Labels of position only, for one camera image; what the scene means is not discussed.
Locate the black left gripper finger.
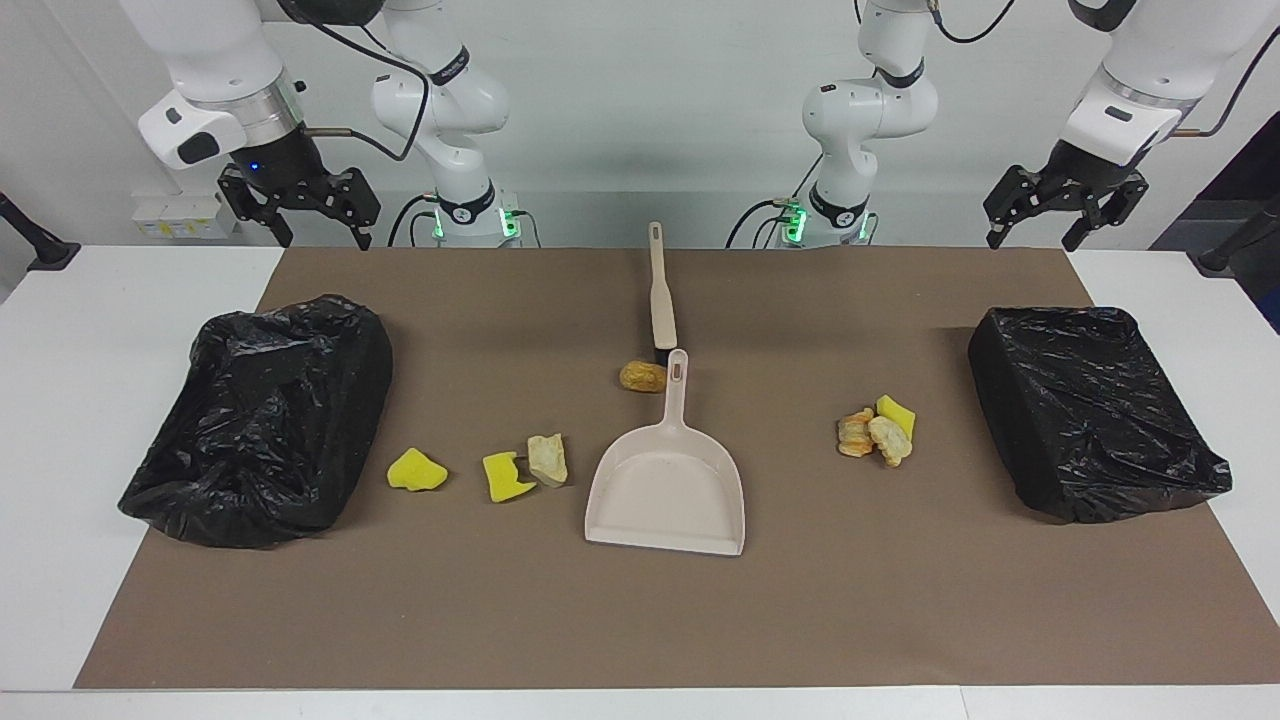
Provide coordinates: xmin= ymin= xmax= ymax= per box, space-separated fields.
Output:
xmin=984 ymin=166 xmax=1051 ymax=251
xmin=1062 ymin=173 xmax=1149 ymax=253

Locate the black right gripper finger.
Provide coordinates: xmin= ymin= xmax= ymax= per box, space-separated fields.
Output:
xmin=318 ymin=170 xmax=382 ymax=251
xmin=218 ymin=165 xmax=294 ymax=248

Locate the wedge yellow sponge scrap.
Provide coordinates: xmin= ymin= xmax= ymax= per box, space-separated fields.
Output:
xmin=876 ymin=395 xmax=917 ymax=441

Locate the rounded yellow sponge scrap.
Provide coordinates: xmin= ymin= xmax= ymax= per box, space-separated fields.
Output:
xmin=387 ymin=447 xmax=450 ymax=493

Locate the pale lumpy toy bread piece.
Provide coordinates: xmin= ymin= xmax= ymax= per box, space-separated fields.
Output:
xmin=867 ymin=415 xmax=914 ymax=468

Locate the notched yellow sponge scrap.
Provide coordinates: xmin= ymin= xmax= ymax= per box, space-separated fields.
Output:
xmin=482 ymin=451 xmax=538 ymax=504

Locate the beige toy bread chunk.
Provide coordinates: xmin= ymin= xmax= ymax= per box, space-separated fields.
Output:
xmin=527 ymin=433 xmax=569 ymax=488

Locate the beige hand brush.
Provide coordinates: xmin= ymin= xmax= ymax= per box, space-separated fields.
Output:
xmin=647 ymin=222 xmax=679 ymax=367

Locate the beige plastic dustpan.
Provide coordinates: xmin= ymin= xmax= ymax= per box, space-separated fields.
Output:
xmin=584 ymin=348 xmax=747 ymax=557

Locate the black bag-lined bin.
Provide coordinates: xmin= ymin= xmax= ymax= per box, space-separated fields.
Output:
xmin=967 ymin=306 xmax=1234 ymax=524
xmin=118 ymin=293 xmax=394 ymax=550

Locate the black stand foot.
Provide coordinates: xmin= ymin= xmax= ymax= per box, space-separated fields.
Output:
xmin=0 ymin=190 xmax=81 ymax=271
xmin=1188 ymin=195 xmax=1280 ymax=273

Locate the dark blue partition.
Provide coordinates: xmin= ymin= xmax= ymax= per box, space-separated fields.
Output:
xmin=1150 ymin=110 xmax=1280 ymax=331

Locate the brown table mat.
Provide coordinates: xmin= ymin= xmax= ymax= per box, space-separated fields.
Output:
xmin=75 ymin=246 xmax=1280 ymax=691

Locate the black right arm base cable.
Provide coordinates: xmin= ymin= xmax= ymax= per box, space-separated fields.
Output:
xmin=388 ymin=195 xmax=441 ymax=248

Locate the black arm base cable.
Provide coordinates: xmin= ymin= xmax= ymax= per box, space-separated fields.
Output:
xmin=388 ymin=195 xmax=441 ymax=248
xmin=725 ymin=198 xmax=801 ymax=248

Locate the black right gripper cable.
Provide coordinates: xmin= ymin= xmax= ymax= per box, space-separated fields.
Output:
xmin=275 ymin=0 xmax=433 ymax=163

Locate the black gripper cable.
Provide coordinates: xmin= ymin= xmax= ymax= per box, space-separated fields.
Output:
xmin=925 ymin=0 xmax=1280 ymax=139
xmin=275 ymin=0 xmax=433 ymax=163

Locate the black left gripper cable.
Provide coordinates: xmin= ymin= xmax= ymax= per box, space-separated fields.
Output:
xmin=925 ymin=0 xmax=1280 ymax=139

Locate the black left arm base cable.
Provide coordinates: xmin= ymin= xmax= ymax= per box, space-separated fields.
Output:
xmin=725 ymin=198 xmax=801 ymax=248

